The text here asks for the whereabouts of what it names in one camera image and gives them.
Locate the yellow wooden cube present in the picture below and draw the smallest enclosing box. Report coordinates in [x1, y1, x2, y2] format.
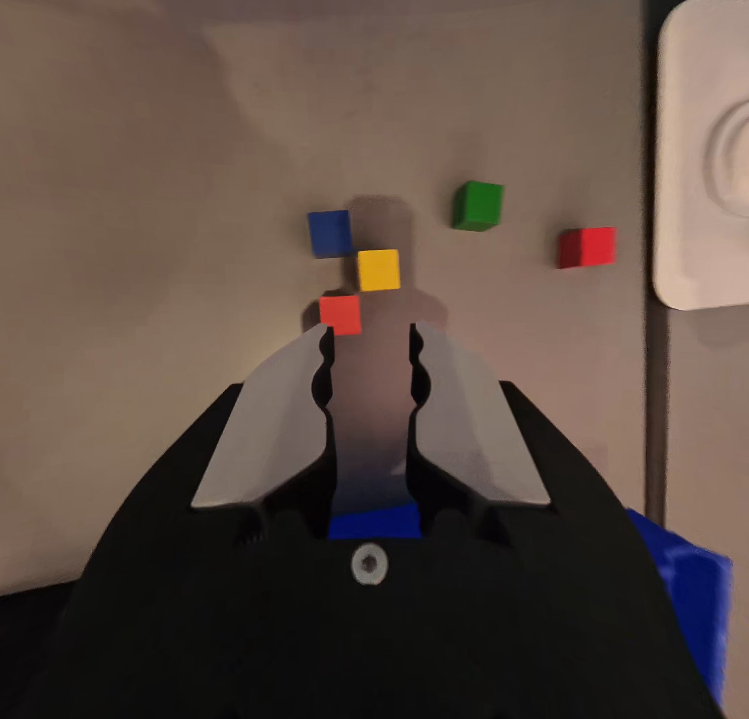
[357, 249, 401, 293]

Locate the black padded wrist rest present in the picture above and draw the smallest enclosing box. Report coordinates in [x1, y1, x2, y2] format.
[0, 587, 77, 719]

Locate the red wooden cube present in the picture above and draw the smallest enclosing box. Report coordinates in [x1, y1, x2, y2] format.
[557, 226, 617, 269]

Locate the blue plastic bin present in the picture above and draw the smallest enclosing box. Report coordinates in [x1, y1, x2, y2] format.
[328, 502, 735, 696]

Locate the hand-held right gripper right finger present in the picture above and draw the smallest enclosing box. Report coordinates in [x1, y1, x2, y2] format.
[406, 323, 552, 537]

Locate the orange wooden cube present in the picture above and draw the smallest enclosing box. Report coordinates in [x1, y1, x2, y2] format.
[319, 295, 362, 336]

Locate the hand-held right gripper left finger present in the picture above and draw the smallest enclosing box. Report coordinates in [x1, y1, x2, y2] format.
[190, 323, 338, 537]

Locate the green wooden cube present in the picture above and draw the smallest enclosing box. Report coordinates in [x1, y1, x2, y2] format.
[452, 181, 505, 232]

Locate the blue wooden cube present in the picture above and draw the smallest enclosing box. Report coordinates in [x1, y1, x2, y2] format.
[307, 210, 352, 259]

